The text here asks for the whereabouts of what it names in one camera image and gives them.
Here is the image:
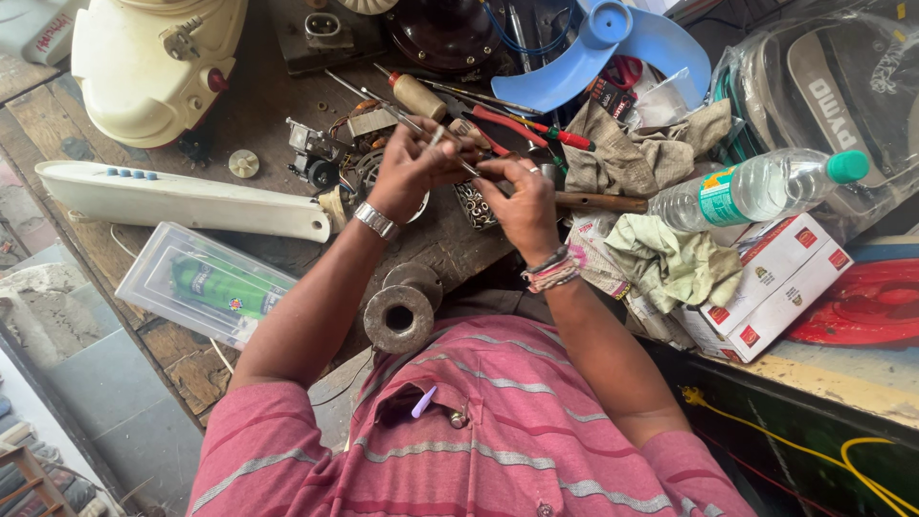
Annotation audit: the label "person's left hand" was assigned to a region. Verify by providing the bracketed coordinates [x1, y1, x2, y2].
[366, 117, 484, 225]

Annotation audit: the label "person's right hand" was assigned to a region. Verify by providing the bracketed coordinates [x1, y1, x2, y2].
[471, 157, 570, 268]

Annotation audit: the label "thin metal screwdriver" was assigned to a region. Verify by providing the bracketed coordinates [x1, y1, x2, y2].
[359, 86, 481, 178]

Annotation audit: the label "silver metal wristwatch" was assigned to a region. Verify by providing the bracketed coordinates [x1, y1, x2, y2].
[353, 200, 402, 242]

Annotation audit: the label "tray of metal washers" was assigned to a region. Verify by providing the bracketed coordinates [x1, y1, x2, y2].
[454, 181, 499, 231]

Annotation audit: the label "copper wound motor stator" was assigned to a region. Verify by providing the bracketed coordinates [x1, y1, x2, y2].
[330, 98, 400, 153]

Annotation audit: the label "red green screwdriver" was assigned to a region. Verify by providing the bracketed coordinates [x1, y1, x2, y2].
[503, 113, 597, 153]

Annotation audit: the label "small metal motor part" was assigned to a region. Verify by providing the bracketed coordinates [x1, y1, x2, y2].
[286, 117, 354, 191]

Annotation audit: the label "long thin metal rod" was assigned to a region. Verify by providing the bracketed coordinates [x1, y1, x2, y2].
[415, 76, 544, 116]

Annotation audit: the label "grey brown rag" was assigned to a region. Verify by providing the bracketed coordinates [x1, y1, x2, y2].
[562, 98, 733, 198]

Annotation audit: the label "rusty metal flanged spool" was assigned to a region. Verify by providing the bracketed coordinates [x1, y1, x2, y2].
[362, 261, 445, 354]

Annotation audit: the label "small black red box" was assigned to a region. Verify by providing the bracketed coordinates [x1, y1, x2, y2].
[586, 76, 638, 122]

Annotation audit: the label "pale green rag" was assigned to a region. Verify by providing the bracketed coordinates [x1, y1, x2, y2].
[603, 213, 745, 314]

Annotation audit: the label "dark brown motor dome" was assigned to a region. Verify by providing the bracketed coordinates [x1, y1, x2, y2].
[382, 0, 506, 74]

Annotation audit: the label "metal plate with socket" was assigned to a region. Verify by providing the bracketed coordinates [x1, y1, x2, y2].
[271, 0, 392, 76]

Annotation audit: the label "silver metal pen tool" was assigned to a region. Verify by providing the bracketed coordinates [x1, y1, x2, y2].
[507, 3, 534, 74]

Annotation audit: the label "blue plastic fan blade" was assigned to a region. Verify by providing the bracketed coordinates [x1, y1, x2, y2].
[490, 0, 712, 116]

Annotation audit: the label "clear water bottle green cap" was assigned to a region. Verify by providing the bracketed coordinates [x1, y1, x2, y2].
[648, 148, 870, 234]

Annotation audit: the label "clear plastic box green item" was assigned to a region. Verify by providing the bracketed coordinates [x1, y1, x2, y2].
[115, 221, 299, 351]

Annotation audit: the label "white fan control panel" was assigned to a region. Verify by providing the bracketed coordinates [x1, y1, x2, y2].
[34, 160, 333, 244]

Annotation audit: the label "pink striped shirt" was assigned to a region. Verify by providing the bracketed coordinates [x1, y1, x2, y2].
[187, 315, 756, 517]

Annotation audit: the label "white red cardboard box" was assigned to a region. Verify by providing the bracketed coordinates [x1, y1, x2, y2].
[675, 247, 855, 364]
[698, 213, 834, 337]

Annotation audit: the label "cream fan motor housing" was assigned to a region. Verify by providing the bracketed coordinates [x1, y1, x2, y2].
[70, 0, 249, 149]

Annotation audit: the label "plastic wrapped fan base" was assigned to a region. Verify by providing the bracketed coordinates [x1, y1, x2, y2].
[709, 0, 919, 241]

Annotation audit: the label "red plastic disc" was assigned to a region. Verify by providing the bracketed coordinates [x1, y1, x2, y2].
[785, 257, 919, 347]

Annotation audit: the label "white plastic cover red print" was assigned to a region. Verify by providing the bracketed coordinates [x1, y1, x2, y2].
[0, 0, 89, 67]

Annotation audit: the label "wooden stool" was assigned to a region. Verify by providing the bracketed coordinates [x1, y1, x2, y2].
[0, 444, 78, 517]

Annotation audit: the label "bundle of thread bracelets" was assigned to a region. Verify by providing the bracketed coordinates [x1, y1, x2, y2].
[522, 245, 584, 294]

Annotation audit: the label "wooden tool handle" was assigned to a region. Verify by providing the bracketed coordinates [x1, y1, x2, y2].
[554, 190, 649, 215]

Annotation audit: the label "wooden handled tool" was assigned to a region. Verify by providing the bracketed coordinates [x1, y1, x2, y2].
[373, 63, 449, 123]

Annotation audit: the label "red handled pliers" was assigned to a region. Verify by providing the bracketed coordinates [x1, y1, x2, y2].
[461, 105, 550, 155]

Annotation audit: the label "red handled scissors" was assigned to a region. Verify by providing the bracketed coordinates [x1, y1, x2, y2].
[600, 55, 645, 91]

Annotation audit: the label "blue wire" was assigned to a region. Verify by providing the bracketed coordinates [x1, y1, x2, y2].
[480, 0, 575, 57]

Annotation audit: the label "yellow cable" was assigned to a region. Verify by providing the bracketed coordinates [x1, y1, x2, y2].
[681, 386, 919, 517]

